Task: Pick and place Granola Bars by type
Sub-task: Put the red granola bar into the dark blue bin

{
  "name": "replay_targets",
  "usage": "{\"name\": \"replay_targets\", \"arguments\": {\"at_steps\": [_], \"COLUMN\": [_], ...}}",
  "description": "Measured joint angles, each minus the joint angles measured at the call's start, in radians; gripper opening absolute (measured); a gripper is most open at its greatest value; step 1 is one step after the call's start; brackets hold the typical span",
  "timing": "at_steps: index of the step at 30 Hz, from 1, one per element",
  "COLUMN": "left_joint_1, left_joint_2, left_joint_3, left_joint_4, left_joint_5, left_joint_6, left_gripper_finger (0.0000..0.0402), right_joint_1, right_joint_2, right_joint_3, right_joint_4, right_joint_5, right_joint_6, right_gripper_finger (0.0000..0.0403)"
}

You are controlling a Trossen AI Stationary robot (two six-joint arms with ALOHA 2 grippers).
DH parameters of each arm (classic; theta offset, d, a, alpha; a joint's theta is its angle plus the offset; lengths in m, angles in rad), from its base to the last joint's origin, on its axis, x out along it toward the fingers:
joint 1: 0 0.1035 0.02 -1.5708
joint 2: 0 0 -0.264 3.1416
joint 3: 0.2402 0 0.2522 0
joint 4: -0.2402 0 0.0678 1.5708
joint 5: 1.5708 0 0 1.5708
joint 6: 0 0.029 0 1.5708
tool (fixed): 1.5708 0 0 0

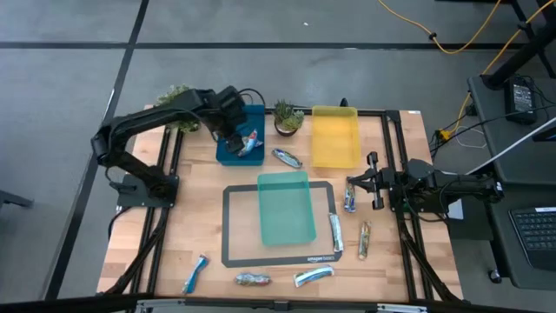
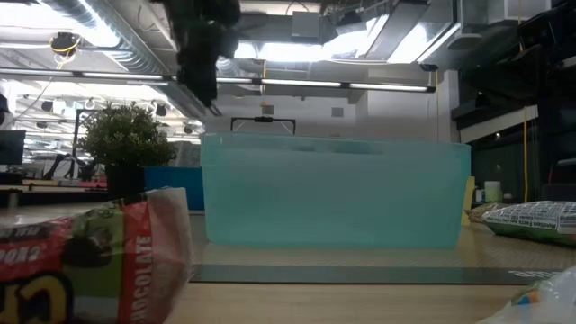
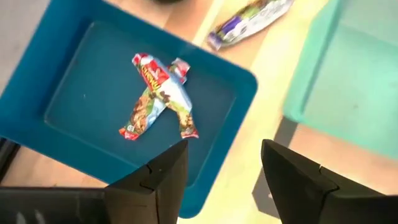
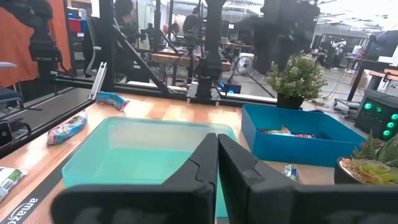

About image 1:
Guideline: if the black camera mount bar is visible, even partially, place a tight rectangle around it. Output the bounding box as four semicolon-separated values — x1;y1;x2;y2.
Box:
0;293;556;313

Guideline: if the black aluminium table frame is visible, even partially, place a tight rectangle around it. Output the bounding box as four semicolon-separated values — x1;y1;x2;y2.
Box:
100;107;462;305

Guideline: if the white paper label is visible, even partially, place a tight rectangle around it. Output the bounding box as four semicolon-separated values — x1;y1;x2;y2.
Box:
447;198;465;221

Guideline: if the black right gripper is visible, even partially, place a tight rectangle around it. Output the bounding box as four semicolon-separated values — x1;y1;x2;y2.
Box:
346;150;396;211

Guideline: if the green granola bar white label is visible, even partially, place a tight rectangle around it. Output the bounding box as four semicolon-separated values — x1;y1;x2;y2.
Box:
328;212;345;253

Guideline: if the black keyboard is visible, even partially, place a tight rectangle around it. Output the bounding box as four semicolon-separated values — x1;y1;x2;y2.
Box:
507;205;556;273

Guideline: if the slim blue granola bar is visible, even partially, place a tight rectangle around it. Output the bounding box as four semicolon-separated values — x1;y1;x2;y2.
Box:
182;254;210;296

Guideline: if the blue plastic bin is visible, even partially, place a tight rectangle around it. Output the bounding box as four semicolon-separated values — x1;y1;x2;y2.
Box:
215;103;267;167

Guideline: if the small succulent potted plant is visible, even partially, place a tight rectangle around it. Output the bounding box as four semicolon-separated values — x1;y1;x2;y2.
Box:
272;98;306;137

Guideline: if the green translucent plastic bin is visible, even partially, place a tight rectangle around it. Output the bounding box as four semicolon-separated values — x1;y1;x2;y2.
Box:
256;170;317;247

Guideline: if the gold wrapper at right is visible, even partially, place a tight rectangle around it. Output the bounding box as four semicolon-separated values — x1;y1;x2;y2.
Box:
358;220;372;261

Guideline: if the black power adapter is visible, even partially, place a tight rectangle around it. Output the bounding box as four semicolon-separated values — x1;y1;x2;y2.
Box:
503;76;539;126

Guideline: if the dark side desk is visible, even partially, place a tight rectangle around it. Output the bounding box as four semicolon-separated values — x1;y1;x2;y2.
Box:
467;73;556;291

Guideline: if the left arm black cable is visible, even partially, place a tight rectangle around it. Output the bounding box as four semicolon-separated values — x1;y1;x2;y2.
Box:
236;87;267;109

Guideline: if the light grey diagonal rod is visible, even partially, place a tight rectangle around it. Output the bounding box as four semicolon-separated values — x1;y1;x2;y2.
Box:
465;116;556;176

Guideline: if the red green chocolate granola bar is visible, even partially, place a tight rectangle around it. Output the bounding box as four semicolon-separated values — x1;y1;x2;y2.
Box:
235;272;272;287

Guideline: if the black-bordered clear work mat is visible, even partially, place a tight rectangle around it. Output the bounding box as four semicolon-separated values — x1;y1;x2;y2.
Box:
221;181;343;269

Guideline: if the black stand leg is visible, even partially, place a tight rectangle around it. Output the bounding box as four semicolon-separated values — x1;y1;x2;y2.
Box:
480;0;556;90

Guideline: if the black stand foot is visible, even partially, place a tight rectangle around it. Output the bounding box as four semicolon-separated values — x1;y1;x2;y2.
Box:
0;190;35;210

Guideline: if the yellow translucent plastic bin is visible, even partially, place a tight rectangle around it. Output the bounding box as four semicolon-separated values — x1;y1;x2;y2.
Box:
311;105;361;170

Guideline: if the blue silver granola bar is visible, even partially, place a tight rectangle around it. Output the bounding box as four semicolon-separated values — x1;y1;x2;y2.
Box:
271;148;303;170

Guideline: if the white blue orange granola bar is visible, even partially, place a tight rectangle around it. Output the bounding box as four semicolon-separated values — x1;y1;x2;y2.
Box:
237;129;264;158

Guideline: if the clear plastic wrapper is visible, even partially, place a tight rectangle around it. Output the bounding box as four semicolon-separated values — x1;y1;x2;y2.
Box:
293;264;335;289

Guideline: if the bushy green potted plant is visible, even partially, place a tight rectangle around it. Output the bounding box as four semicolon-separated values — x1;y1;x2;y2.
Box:
155;83;202;134

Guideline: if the yellow extension cable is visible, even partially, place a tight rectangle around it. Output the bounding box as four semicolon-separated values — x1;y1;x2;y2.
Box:
376;0;556;144

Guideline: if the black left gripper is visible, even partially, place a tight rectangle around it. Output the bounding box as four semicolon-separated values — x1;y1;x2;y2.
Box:
211;85;249;155

